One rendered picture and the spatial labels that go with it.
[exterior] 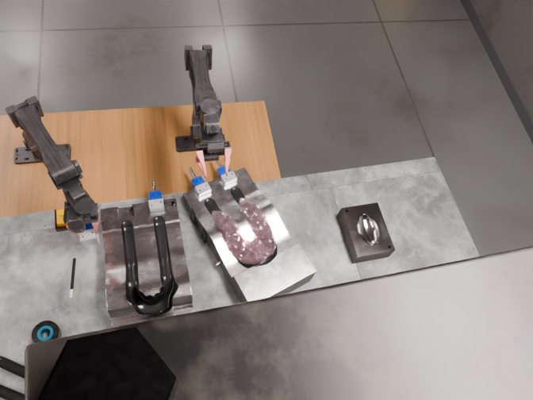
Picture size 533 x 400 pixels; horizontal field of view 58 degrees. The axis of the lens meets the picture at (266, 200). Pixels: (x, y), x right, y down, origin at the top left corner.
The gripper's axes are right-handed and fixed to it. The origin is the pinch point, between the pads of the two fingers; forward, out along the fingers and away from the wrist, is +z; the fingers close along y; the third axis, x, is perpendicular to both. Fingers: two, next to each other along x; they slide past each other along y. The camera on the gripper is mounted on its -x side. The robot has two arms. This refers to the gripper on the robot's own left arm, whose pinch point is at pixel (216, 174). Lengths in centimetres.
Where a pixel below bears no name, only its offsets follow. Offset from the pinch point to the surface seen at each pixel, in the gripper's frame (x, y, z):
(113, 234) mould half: 30.7, -34.3, 2.8
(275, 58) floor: 124, 65, -155
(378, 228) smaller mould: 32, 60, 11
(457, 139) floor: 122, 174, -78
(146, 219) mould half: 30.5, -23.0, -1.4
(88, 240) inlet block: 25.1, -41.3, 6.5
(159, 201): 28.0, -18.2, -6.4
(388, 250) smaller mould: 32, 62, 20
